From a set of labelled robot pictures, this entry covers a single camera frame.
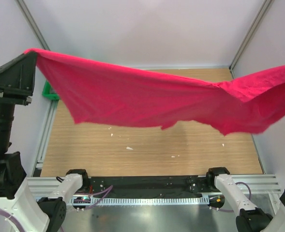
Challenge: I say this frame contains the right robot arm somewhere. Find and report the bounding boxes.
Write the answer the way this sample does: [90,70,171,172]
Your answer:
[205,167,285,232]

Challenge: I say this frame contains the green plastic tray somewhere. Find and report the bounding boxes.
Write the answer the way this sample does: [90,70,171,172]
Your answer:
[42,81,60,101]

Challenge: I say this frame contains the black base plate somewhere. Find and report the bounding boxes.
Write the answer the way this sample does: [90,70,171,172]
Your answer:
[89,175,218,199]

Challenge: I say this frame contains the pink red t-shirt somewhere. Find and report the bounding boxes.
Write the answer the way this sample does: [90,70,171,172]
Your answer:
[35,49,285,135]

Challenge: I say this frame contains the white slotted cable duct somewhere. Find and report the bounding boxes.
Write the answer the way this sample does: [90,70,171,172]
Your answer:
[70,195,209,206]

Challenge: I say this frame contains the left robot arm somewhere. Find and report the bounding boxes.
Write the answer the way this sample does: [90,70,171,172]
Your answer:
[0,51,90,232]

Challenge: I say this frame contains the aluminium frame rail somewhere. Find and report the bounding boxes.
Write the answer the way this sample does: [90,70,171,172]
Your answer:
[27,174,282,197]

